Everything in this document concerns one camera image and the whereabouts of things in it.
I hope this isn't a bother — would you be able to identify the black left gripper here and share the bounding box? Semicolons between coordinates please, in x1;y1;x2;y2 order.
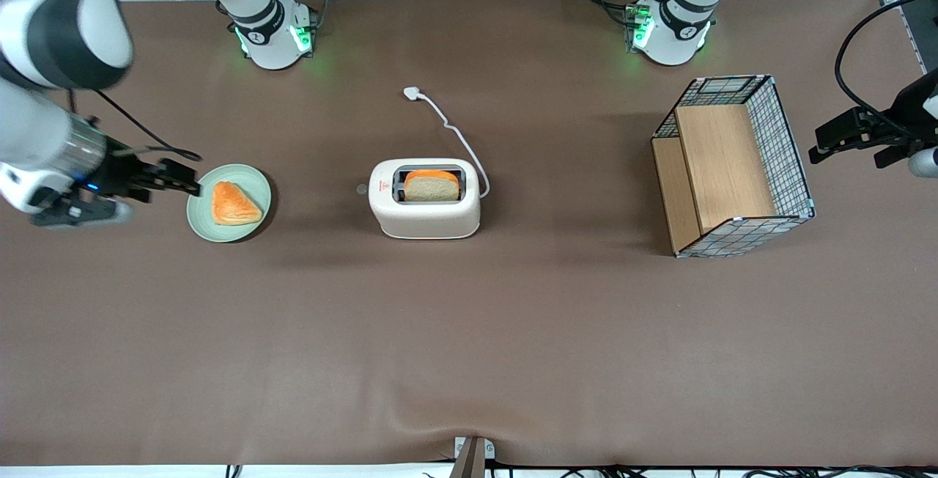
808;67;938;166

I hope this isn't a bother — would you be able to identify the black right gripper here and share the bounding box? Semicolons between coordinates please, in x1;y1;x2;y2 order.
94;138;203;205

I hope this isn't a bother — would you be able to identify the white toaster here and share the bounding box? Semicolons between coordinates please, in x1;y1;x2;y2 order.
356;158;483;240

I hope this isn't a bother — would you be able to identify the green round plate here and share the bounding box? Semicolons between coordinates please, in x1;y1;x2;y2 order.
186;163;273;243

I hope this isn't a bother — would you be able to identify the orange triangular pastry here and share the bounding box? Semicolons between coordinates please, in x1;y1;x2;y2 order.
212;181;263;227

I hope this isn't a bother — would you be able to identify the toast slice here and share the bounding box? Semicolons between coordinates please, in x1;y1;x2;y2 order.
403;169;461;203

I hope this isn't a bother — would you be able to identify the brown table cover mat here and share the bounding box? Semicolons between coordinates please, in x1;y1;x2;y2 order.
0;0;938;468

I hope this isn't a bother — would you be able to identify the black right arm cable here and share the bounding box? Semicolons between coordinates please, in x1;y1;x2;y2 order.
67;88;204;163

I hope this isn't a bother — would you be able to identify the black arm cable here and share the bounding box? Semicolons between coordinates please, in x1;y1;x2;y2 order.
835;0;938;134
67;88;204;163

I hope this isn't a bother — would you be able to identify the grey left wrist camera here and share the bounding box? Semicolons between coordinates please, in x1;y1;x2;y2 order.
874;142;938;179

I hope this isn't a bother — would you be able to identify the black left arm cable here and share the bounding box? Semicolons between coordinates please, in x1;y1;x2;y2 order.
835;0;938;134

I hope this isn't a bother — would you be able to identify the wire basket with wooden shelf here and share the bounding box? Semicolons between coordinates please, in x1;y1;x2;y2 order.
651;74;816;260

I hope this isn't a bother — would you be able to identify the white toaster power cord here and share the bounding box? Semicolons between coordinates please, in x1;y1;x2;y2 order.
403;86;490;199

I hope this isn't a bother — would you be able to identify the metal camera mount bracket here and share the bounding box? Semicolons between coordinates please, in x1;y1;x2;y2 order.
452;435;497;478

